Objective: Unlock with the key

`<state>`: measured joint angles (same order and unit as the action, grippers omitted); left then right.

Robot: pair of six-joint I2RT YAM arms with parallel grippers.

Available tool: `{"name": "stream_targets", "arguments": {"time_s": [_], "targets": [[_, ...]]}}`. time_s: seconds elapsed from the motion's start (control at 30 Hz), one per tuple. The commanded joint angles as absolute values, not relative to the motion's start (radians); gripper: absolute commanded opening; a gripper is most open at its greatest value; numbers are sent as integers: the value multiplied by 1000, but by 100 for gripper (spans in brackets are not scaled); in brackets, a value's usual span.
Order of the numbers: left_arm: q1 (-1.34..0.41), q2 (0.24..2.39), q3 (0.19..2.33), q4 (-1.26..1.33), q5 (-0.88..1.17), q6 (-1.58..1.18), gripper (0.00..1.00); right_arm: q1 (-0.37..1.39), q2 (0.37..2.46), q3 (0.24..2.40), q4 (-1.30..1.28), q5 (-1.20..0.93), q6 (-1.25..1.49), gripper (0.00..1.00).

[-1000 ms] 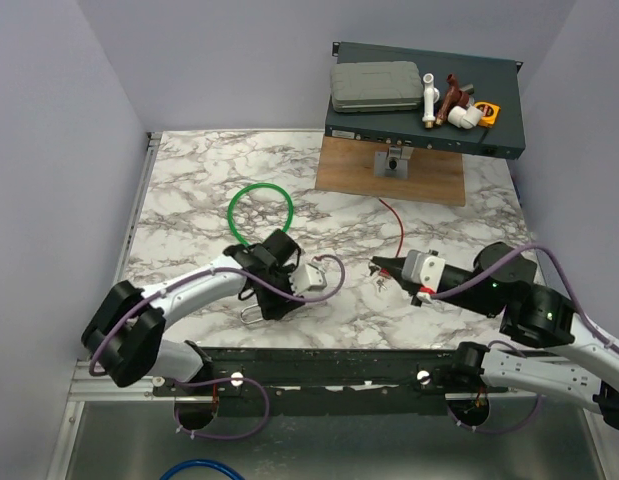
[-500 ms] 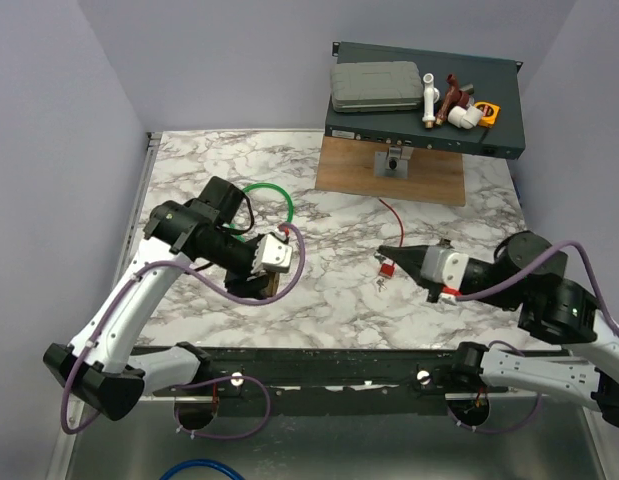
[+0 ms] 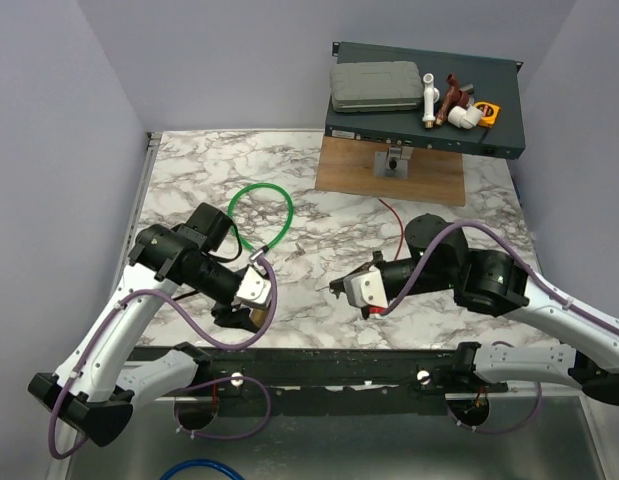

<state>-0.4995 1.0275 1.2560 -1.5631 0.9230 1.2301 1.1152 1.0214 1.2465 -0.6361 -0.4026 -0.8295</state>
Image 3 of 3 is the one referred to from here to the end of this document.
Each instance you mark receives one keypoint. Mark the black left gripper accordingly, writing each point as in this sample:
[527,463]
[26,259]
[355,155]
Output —
[227,315]

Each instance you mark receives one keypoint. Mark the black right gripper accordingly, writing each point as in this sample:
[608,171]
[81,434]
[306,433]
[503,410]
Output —
[376,260]

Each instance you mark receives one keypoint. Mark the green cable lock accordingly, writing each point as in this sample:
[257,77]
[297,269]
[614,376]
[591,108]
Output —
[252,217]

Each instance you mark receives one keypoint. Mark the brass padlock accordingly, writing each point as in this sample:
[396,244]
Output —
[258,317]

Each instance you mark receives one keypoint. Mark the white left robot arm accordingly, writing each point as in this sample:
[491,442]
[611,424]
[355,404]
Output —
[90,391]

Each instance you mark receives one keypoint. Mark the white elbow pipe fitting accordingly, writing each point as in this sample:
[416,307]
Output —
[465,117]

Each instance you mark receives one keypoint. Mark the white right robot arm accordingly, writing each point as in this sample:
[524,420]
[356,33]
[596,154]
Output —
[486,276]

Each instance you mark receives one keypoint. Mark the wooden board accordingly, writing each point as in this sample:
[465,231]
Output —
[346,166]

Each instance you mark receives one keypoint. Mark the white pipe fitting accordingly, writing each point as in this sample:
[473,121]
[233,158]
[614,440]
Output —
[430,97]

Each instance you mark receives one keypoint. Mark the brown pipe fitting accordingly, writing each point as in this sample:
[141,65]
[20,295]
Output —
[452,96]

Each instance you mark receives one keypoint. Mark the yellow tape measure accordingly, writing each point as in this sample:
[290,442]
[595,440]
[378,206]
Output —
[490,113]

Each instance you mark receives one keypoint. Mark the grey plastic case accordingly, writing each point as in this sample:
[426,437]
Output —
[375,86]

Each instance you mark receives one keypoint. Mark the dark grey pipe fitting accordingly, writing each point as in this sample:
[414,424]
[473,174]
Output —
[466,96]

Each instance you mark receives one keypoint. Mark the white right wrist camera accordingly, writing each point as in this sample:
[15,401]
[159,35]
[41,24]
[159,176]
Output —
[365,291]

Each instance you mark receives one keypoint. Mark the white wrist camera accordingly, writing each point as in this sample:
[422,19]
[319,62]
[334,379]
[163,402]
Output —
[254,290]
[365,291]

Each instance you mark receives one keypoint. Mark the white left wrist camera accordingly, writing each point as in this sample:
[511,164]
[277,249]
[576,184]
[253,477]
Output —
[254,290]

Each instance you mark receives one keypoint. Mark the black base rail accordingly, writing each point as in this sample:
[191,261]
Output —
[338,382]

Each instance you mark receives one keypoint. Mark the grey metal bracket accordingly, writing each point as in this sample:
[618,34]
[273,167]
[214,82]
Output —
[392,162]

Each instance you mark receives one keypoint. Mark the aluminium side rail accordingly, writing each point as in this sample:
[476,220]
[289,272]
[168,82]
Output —
[154,141]

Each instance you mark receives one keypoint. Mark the dark teal network switch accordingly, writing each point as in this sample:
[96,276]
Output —
[495,80]

